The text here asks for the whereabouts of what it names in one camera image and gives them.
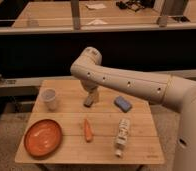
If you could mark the wooden table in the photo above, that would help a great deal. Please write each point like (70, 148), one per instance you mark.
(143, 146)

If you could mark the orange bowl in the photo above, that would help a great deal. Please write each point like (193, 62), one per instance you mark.
(43, 138)

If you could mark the translucent white cup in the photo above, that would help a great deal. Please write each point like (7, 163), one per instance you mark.
(48, 97)

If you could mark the grey metal post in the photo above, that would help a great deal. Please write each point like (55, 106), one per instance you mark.
(75, 14)
(172, 9)

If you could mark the blue sponge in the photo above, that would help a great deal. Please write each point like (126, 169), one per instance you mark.
(123, 104)

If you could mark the white squeeze bottle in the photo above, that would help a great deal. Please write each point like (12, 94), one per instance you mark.
(122, 136)

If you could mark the orange carrot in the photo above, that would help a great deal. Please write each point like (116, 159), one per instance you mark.
(87, 131)

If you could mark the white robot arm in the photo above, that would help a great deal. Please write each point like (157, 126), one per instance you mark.
(175, 93)

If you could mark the grey metal post right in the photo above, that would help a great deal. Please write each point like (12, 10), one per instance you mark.
(172, 9)

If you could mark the white paper sheet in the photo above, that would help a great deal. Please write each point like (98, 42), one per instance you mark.
(95, 6)

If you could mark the grey brown sponge block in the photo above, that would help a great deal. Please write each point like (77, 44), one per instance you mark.
(88, 101)

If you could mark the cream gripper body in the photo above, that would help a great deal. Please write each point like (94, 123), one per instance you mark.
(94, 96)

